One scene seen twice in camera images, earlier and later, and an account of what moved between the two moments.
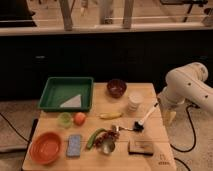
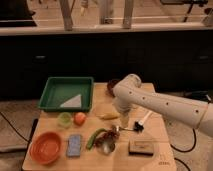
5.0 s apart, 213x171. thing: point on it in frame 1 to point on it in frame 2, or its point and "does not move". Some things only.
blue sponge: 74,145 does not move
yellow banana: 110,115 does not move
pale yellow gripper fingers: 169,117 to 124,120
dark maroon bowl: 116,87 does not move
